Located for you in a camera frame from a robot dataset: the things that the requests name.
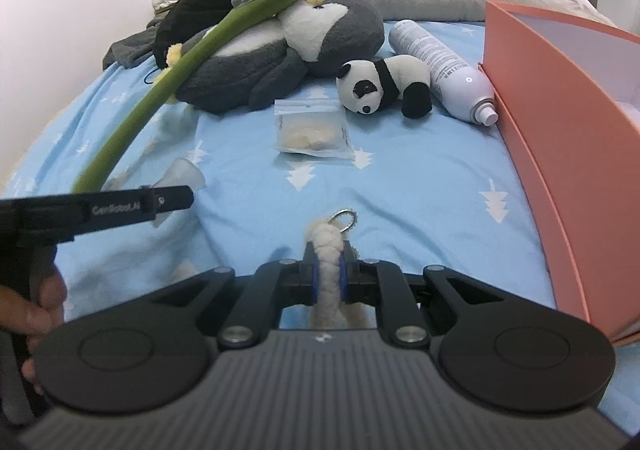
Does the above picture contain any white braided rope keychain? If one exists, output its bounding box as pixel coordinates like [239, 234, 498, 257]
[305, 209, 370, 330]

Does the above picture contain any clear zip bag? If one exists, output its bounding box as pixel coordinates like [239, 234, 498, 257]
[273, 99, 355, 159]

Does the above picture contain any small panda plush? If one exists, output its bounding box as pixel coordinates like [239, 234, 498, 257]
[336, 55, 432, 119]

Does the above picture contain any person's left hand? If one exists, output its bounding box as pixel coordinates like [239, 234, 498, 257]
[0, 261, 68, 396]

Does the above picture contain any dark grey blanket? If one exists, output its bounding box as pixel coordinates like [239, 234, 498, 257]
[102, 19, 160, 70]

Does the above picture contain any white spray bottle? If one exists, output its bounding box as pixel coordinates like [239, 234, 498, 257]
[388, 19, 499, 127]

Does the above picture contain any grey penguin plush toy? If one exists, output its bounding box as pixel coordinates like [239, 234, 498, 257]
[174, 0, 384, 115]

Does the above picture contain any salmon pink cardboard box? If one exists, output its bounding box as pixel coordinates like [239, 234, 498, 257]
[482, 1, 639, 345]

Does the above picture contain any green long-handled back brush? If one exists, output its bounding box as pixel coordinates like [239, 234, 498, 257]
[72, 0, 299, 193]

